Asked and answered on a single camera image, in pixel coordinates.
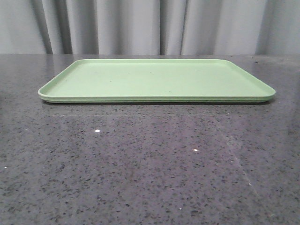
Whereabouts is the light green plastic tray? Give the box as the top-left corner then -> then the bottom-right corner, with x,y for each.
38,59 -> 276,103

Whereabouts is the grey pleated curtain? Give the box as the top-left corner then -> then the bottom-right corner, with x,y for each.
0,0 -> 300,55

